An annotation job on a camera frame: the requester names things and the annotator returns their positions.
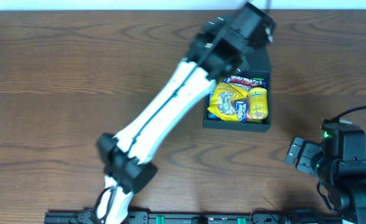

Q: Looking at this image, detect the dark green box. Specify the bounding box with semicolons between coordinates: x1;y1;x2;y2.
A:
203;47;272;133

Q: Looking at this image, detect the yellow snack bag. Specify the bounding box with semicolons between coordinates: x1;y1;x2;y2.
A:
207;82;248;122

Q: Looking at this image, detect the yellow Mentos bottle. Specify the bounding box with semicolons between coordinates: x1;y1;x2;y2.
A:
248;86;269;121

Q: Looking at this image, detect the small blue candy box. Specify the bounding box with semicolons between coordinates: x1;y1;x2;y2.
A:
235;101;248;123

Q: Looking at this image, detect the Haribo worms candy bag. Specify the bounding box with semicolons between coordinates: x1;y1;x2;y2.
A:
245;85;263;123

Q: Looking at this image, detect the blue Dairy Milk chocolate bar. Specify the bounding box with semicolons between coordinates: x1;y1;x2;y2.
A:
222;75;266;88

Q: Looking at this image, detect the blue Oreo cookie pack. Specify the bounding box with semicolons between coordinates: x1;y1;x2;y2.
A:
206;90;220;121

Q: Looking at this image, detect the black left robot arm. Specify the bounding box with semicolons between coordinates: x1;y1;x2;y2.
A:
93;2;276;223

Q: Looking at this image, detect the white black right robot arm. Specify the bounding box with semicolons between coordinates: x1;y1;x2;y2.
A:
284;123;366;223

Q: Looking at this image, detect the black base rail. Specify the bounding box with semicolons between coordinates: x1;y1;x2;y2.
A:
44;208;344;224

